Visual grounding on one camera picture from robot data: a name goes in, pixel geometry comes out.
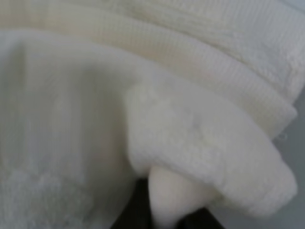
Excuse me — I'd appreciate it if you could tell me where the cream white terry towel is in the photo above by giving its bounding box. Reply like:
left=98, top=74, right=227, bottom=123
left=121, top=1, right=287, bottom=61
left=0, top=0, right=305, bottom=229

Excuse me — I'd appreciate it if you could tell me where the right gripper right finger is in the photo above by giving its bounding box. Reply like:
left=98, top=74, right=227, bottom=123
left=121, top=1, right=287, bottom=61
left=178, top=208, right=219, bottom=229

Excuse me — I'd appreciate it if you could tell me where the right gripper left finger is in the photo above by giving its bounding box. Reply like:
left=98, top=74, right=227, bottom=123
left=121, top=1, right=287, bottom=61
left=112, top=179, right=153, bottom=229

